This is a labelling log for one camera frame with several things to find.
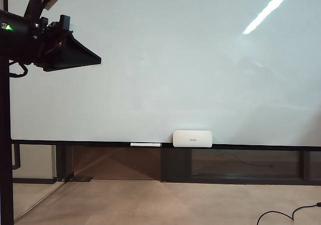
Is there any black door handle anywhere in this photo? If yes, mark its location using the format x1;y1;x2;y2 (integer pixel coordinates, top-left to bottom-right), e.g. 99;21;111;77
11;144;20;171

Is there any white glass whiteboard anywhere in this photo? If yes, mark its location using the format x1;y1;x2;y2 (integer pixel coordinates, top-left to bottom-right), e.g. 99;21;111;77
7;0;321;152

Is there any black whiteboard stand frame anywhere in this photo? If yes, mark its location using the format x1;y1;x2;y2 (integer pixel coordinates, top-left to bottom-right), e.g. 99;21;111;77
0;0;15;225

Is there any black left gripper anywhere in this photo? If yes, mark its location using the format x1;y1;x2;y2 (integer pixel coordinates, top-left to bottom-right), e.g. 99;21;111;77
31;14;102;72

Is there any black floor plate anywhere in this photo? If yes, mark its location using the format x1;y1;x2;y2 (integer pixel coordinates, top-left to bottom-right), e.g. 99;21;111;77
71;176;94;183

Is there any white whiteboard eraser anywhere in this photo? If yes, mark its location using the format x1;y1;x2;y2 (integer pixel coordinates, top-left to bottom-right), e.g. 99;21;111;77
172;130;213;148

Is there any white marker with black cap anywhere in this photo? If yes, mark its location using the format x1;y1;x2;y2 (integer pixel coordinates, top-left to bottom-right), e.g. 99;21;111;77
129;142;162;148

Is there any clear glass side partition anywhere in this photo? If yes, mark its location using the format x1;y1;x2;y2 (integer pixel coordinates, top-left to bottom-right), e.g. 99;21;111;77
11;144;65;222

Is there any black power cable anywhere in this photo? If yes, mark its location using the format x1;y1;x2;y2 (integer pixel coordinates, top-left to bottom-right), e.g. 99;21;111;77
257;202;321;225

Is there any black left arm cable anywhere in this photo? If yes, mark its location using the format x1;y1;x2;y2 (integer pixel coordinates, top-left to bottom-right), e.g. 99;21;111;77
9;59;28;79

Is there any black framed glass partition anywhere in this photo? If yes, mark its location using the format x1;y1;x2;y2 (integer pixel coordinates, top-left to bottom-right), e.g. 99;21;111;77
160;147;321;185

